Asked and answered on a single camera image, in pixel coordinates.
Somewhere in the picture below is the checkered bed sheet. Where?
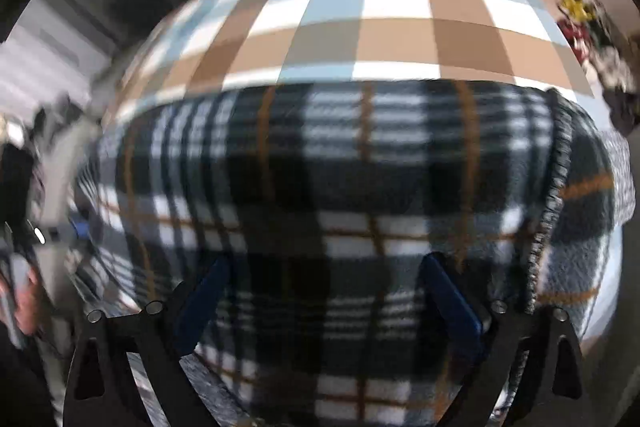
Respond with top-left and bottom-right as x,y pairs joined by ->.
100,0 -> 626,343

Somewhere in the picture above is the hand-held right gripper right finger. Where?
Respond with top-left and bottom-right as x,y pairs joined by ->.
422,252 -> 586,427

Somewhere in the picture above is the plaid knit cardigan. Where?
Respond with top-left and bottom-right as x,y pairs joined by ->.
75,79 -> 636,427

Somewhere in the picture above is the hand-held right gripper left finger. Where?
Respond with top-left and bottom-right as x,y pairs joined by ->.
64,257 -> 231,427

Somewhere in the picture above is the yellow shoes pair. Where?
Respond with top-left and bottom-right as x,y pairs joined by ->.
557,0 -> 591,20

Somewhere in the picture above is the person's left hand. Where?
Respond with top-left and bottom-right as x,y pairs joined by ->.
15,266 -> 47,338

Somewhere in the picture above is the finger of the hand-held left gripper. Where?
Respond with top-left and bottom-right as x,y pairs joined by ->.
30,217 -> 93,248

